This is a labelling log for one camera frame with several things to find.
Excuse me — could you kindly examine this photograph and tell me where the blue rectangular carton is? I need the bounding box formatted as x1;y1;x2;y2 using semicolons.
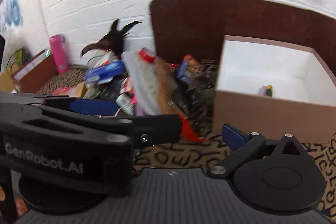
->
84;60;126;85

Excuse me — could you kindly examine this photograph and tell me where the white tube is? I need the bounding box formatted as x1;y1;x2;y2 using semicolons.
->
116;93;135;115

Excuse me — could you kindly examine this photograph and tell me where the brown cardboard box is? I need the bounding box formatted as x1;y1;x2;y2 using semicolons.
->
213;36;335;143

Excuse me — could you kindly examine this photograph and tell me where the pink water bottle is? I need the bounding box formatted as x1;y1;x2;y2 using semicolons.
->
49;35;69;74

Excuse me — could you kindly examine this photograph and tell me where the dark wooden headboard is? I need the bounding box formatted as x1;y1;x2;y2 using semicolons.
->
149;0;335;72

